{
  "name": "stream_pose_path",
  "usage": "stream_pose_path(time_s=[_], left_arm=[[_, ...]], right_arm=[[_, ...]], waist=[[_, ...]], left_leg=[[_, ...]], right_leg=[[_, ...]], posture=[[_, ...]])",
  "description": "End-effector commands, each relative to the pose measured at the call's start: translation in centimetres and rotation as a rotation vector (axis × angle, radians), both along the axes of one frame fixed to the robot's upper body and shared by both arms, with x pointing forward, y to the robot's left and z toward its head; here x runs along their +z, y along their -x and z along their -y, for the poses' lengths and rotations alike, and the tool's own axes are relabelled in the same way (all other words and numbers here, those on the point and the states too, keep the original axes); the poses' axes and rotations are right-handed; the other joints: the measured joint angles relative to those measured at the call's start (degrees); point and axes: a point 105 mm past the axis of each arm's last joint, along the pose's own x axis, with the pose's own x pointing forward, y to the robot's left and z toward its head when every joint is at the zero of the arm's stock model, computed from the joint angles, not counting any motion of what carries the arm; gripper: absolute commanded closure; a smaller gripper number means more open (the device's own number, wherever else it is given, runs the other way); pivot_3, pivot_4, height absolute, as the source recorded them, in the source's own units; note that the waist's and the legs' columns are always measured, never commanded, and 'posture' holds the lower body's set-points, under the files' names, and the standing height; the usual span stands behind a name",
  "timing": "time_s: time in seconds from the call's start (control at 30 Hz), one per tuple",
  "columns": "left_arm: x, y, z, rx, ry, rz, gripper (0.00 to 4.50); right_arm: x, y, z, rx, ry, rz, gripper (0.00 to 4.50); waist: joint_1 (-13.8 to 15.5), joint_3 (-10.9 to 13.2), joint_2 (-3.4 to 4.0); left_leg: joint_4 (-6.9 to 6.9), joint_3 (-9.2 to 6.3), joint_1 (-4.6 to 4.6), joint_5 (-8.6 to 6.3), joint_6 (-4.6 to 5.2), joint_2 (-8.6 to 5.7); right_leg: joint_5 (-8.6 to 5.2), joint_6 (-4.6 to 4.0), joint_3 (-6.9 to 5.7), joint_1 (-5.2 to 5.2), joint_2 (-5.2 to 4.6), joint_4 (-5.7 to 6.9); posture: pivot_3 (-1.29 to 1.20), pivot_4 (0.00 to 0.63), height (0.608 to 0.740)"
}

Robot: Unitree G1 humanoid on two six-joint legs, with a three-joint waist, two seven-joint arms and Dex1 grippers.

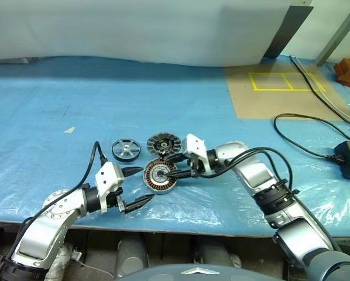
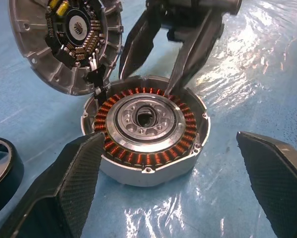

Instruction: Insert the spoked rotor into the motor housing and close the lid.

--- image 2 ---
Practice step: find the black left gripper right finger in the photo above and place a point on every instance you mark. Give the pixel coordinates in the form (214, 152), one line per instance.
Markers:
(280, 193)

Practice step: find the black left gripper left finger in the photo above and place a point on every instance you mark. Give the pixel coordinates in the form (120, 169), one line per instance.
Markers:
(64, 193)

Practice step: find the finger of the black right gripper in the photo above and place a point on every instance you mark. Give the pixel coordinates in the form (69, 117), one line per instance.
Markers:
(193, 52)
(138, 44)

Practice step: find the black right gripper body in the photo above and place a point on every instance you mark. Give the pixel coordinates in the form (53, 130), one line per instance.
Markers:
(183, 17)

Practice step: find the black spoked rotor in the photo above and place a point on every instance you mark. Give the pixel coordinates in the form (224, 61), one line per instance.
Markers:
(14, 168)

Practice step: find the silver motor housing copper windings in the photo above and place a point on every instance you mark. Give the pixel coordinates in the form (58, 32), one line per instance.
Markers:
(148, 174)

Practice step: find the grey finned rotor disc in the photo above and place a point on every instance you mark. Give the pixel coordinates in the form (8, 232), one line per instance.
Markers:
(39, 49)

